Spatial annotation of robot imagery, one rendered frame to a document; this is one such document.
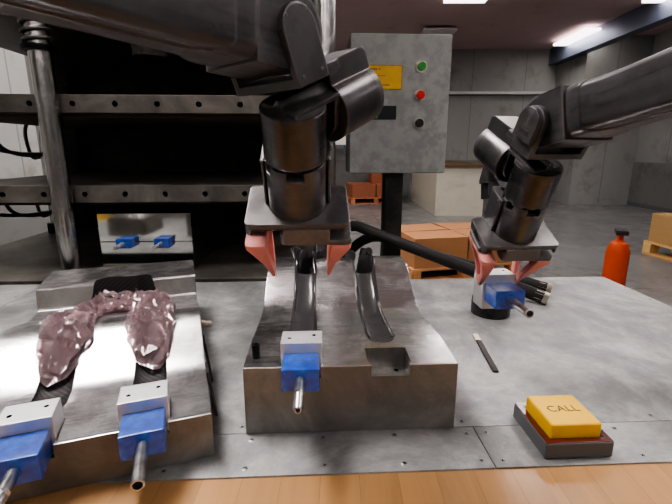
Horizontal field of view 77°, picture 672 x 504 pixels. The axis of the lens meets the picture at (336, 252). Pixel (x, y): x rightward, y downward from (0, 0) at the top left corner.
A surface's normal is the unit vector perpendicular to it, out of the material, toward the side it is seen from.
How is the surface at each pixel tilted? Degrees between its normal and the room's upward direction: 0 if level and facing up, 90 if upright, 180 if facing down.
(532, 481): 0
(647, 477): 0
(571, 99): 87
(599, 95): 85
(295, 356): 0
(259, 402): 90
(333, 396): 90
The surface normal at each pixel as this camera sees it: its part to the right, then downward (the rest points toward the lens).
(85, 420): 0.00, -0.97
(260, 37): 0.74, 0.16
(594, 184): 0.00, 0.23
